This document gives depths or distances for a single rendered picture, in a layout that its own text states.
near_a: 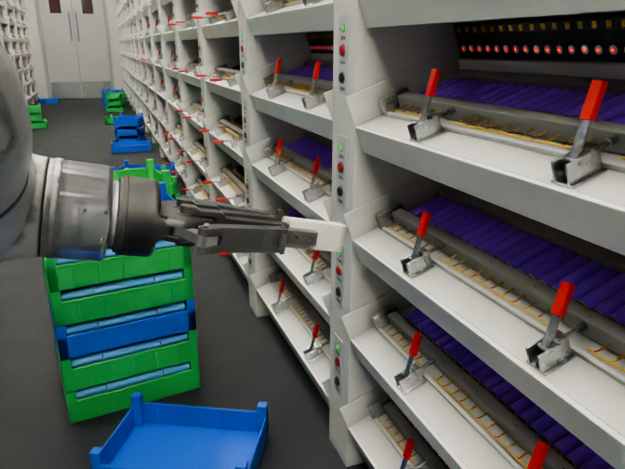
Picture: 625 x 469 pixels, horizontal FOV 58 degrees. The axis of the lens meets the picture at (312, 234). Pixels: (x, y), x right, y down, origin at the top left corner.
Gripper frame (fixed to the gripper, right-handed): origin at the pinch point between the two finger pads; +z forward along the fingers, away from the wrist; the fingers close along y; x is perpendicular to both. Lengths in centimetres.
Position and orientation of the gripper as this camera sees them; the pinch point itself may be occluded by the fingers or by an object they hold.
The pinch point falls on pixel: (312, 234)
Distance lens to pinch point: 60.5
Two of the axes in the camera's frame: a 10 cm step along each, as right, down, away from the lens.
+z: 9.2, 0.9, 3.9
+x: 2.0, -9.5, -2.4
